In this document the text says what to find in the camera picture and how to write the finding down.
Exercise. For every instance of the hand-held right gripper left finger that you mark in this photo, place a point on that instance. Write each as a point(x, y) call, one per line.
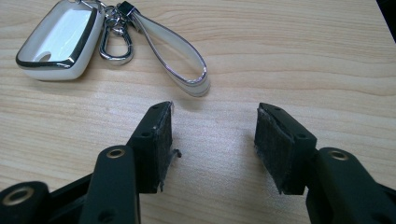
point(149, 155)

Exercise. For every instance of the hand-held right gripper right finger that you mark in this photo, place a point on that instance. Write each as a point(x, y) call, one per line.
point(286, 152)

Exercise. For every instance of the silver carabiner clip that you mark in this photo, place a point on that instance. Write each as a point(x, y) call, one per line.
point(107, 55)

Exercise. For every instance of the white car key fob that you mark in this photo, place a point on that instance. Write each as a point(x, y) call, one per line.
point(62, 40)

